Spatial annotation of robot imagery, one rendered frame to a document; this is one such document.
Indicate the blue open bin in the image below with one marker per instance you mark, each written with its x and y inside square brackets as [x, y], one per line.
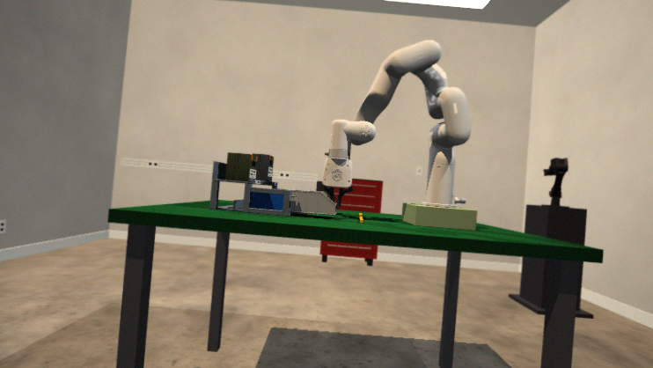
[267, 201]

